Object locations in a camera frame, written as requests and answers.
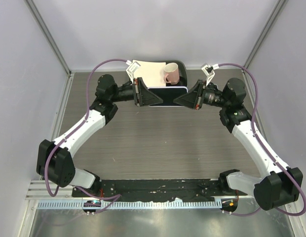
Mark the phone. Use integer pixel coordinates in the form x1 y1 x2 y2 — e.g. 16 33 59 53
149 86 188 107

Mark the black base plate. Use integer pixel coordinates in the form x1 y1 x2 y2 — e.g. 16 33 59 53
72 178 249 201

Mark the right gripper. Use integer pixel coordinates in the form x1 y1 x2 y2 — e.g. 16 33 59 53
174 79 230 110

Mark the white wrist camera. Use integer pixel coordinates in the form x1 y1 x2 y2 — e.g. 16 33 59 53
125 60 141 81
201 64 219 86

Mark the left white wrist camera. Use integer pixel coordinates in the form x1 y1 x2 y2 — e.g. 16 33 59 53
125 60 141 81

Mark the dark green tray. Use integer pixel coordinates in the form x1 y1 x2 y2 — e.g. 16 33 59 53
156 61 187 86

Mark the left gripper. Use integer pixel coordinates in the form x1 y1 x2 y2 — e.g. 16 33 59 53
111 78 163 107

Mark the slotted cable duct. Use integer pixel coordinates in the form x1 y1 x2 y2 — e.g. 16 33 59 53
37 199 222 210

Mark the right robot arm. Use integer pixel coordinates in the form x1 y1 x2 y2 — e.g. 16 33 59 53
174 78 303 210

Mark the pink mug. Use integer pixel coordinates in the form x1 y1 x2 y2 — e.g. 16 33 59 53
163 63 180 85

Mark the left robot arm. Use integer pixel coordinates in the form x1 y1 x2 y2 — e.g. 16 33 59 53
37 74 163 197

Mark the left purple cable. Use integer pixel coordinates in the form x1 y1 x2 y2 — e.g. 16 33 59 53
44 58 130 214

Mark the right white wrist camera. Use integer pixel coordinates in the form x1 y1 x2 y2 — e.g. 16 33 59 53
201 64 219 86

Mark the cream notebook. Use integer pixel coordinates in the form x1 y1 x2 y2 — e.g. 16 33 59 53
132 59 166 88

